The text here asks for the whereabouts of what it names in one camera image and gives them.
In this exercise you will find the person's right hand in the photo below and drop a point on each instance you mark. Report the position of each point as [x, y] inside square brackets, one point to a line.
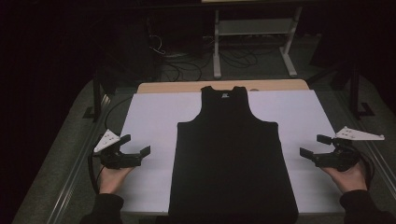
[350, 180]

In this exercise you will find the white table mat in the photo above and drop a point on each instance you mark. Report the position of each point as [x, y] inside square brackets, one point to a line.
[152, 121]

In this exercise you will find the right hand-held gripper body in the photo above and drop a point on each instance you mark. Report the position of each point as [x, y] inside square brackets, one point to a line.
[341, 157]

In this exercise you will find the aluminium floor rail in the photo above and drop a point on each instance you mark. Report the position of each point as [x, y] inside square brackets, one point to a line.
[74, 174]
[378, 161]

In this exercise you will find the white metal desk frame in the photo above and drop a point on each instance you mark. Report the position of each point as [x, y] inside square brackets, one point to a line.
[253, 27]

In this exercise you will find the person's left hand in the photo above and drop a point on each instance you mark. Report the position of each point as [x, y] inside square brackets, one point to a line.
[111, 182]

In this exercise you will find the black tank top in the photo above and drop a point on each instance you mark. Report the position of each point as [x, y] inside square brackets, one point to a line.
[229, 161]

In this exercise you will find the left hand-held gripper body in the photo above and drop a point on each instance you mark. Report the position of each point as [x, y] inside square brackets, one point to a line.
[116, 158]

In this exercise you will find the black metal stand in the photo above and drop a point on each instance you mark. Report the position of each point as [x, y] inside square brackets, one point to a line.
[97, 93]
[355, 93]

